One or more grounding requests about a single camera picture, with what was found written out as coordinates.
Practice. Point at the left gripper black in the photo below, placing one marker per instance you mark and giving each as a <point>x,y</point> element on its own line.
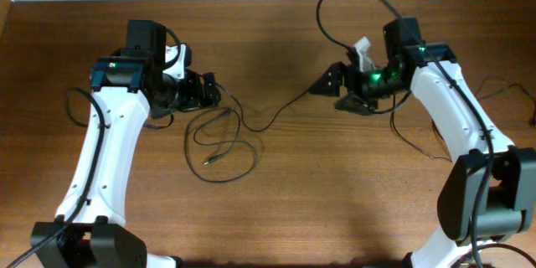
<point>194,99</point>

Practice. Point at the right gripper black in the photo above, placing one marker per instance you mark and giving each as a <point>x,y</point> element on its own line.
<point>363,106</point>

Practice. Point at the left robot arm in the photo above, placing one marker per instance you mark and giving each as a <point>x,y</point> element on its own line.
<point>146,78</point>

